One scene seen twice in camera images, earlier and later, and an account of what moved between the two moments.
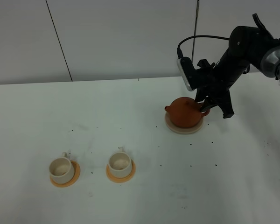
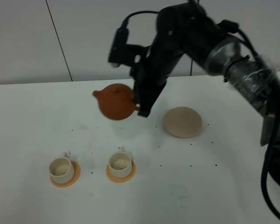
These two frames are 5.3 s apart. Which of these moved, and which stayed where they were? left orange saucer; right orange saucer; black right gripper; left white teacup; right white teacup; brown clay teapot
Moved: black right gripper; brown clay teapot
Stayed: right orange saucer; right white teacup; left orange saucer; left white teacup
